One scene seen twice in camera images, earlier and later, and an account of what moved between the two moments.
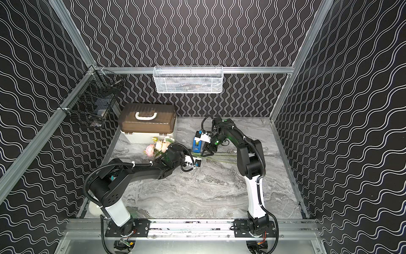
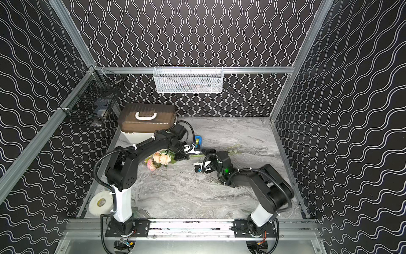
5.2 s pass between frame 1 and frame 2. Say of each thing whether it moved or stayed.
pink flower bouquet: moved
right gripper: moved
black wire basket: stayed
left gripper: moved
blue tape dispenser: stayed
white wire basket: stayed
